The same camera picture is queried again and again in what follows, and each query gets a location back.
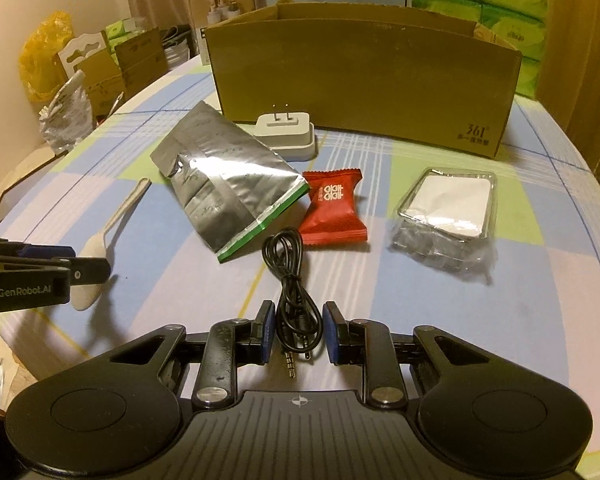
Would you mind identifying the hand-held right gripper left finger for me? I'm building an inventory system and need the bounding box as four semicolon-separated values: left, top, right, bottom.
109;300;277;408

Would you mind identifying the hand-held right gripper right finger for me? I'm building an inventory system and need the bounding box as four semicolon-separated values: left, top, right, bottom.
322;301;488;406

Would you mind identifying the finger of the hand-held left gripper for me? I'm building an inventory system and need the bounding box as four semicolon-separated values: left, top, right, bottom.
0;240;76;260
0;254;112;283

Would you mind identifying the white plastic spoon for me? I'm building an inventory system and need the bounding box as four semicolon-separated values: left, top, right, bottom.
72;177;152;312

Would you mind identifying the black audio cable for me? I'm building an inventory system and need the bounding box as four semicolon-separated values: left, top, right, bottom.
262;227;326;379

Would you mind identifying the red candy packet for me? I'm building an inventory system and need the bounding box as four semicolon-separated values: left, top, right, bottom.
299;169;369;248

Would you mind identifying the silver foil pouch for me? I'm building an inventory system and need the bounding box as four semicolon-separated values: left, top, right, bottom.
150;101;311;263

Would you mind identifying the clear packet with white card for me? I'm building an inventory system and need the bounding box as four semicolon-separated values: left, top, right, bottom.
390;167;498;281

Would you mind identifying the white power adapter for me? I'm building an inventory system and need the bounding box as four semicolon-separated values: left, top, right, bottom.
250;101;316;161

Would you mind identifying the brown cardboard box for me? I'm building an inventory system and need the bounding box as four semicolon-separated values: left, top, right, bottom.
203;2;523;161

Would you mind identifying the checked cloth desktop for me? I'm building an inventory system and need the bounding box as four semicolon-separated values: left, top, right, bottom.
0;52;600;456

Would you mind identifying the white wooden board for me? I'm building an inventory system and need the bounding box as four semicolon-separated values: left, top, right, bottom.
0;145;61;238

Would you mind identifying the crumpled silver plastic bag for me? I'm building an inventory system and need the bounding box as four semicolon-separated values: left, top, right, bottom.
39;70;93;153

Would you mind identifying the brown carton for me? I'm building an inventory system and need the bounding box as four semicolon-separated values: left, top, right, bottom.
75;57;126;117
115;27;168;93

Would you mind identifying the yellow plastic bag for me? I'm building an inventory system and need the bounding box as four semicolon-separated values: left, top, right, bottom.
20;10;76;106

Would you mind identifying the pale green packet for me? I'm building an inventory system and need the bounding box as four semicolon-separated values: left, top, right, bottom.
105;17;149;53

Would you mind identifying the small white product box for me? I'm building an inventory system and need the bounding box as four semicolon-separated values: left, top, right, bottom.
189;0;256;66

